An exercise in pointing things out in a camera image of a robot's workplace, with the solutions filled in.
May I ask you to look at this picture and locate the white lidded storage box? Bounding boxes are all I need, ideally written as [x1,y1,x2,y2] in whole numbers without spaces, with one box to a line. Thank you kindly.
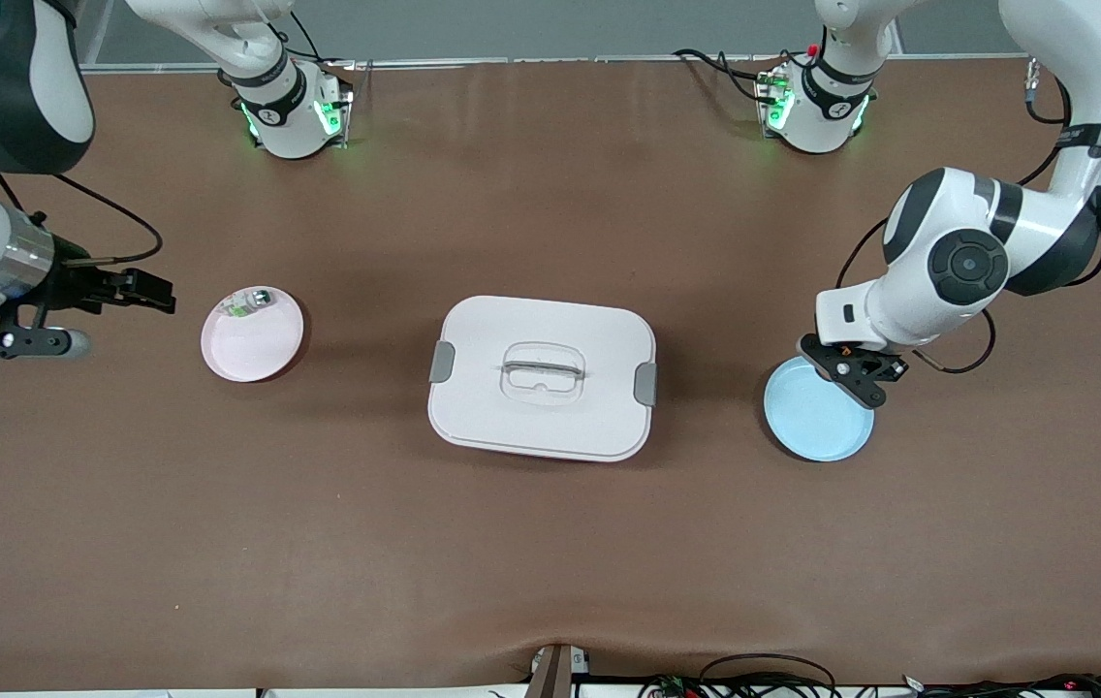
[427,295,658,463]

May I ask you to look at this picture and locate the light blue round plate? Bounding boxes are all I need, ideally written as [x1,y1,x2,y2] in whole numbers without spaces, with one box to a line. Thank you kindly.
[763,354,875,463]

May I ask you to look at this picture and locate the pink round plate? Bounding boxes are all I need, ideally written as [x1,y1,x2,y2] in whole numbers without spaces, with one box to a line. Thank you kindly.
[201,285,305,384]

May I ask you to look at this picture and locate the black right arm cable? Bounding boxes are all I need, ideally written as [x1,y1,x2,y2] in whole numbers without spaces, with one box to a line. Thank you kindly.
[0,173,165,269]

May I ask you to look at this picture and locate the black cables at right arm base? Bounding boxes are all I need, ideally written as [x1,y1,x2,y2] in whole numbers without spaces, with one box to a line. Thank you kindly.
[260,10,330,65]

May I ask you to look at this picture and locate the black cables at arm base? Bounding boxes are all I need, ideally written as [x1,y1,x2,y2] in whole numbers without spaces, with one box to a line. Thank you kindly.
[260,10,330,65]
[674,47,789,104]

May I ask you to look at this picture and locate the black cable bundle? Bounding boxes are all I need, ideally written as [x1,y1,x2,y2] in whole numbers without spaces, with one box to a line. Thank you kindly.
[638,652,1101,698]

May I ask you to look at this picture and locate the black cables at left arm base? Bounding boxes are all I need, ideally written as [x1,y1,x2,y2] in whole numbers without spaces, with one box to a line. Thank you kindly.
[674,47,789,104]

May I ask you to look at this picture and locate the metal bracket at table edge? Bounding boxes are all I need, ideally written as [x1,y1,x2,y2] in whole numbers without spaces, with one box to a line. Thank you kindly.
[526,643,592,698]

